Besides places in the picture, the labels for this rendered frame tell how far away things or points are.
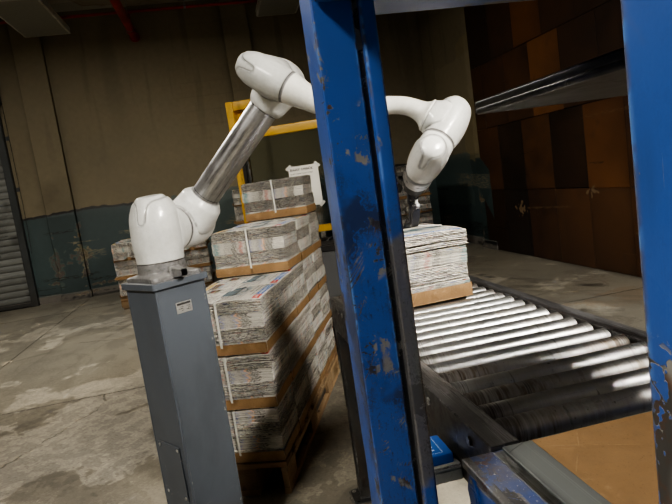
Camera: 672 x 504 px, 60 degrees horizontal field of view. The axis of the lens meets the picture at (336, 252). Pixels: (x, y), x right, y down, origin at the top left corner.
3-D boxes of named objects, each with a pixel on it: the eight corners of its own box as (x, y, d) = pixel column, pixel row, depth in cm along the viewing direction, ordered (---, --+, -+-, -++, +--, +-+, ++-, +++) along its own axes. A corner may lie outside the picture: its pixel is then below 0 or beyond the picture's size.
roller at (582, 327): (413, 375, 139) (411, 355, 138) (588, 338, 147) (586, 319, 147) (420, 381, 134) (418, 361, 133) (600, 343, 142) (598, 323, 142)
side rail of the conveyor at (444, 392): (333, 328, 221) (328, 297, 220) (346, 325, 222) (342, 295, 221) (496, 519, 91) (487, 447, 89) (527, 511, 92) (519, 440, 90)
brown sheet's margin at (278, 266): (216, 278, 289) (214, 269, 288) (235, 268, 317) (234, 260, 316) (289, 269, 282) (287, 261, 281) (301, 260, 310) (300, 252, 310)
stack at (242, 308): (203, 499, 242) (168, 306, 231) (273, 392, 356) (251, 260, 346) (292, 494, 235) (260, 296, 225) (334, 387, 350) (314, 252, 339)
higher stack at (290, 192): (272, 393, 355) (238, 184, 339) (284, 375, 385) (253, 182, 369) (334, 387, 349) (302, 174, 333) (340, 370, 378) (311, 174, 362)
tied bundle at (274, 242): (216, 279, 289) (208, 234, 286) (235, 269, 317) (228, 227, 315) (288, 271, 282) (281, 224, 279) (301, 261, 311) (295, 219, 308)
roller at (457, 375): (433, 393, 126) (430, 371, 125) (622, 351, 135) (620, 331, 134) (441, 401, 121) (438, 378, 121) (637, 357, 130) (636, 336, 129)
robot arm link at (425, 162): (428, 193, 171) (448, 160, 176) (443, 167, 157) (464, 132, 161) (397, 174, 172) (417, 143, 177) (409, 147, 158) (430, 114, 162)
